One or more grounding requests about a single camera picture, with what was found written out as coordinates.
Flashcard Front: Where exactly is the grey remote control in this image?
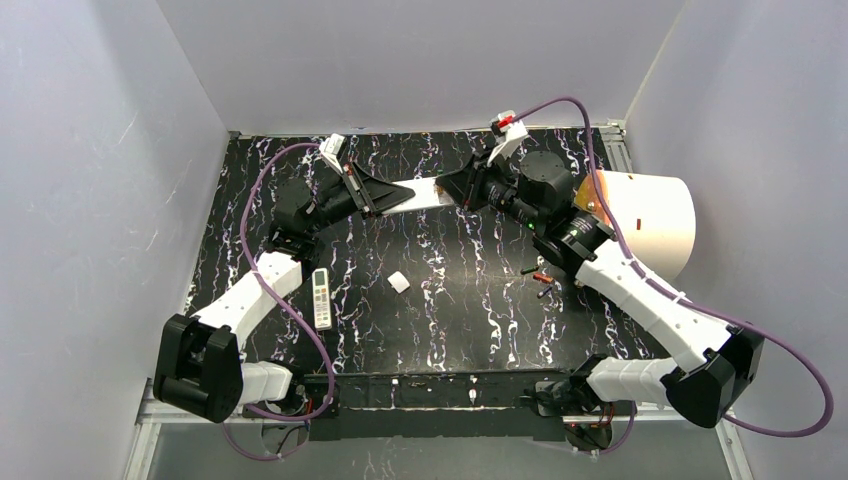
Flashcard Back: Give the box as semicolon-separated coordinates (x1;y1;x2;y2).
383;177;445;215

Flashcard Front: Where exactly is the white battery cover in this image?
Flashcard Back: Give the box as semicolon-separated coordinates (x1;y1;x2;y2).
387;271;410;294

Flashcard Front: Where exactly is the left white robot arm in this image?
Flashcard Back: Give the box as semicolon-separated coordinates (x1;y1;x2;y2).
152;164;443;423

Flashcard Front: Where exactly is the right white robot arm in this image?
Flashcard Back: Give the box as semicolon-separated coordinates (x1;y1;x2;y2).
435;151;764;428

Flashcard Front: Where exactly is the slim white remote control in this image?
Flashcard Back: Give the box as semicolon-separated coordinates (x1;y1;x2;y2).
311;268;333;331

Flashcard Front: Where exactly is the dark battery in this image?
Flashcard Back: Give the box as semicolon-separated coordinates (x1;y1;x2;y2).
536;285;554;299

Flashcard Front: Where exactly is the white cylindrical container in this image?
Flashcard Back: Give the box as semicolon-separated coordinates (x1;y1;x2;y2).
575;170;696;281

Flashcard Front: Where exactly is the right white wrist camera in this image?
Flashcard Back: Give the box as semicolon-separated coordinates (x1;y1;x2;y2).
486;110;529;167

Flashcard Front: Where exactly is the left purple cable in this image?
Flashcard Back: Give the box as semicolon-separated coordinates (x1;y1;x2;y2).
221;142;337;462

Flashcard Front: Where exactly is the purple cable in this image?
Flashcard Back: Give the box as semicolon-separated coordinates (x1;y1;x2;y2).
221;142;337;462
513;96;835;458

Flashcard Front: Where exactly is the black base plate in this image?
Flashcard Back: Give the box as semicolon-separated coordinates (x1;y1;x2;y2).
241;370;614;444

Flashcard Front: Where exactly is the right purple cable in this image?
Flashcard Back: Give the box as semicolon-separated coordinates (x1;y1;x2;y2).
513;96;835;458

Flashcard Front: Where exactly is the aluminium frame rail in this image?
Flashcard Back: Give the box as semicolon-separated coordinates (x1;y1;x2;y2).
122;377;757;480

